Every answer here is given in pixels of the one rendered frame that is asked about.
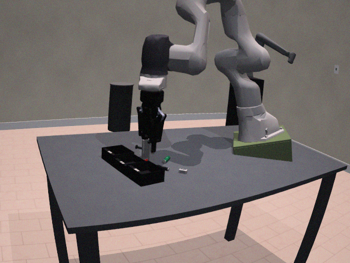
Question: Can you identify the green aa battery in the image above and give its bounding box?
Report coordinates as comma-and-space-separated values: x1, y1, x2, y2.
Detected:
162, 156, 170, 164

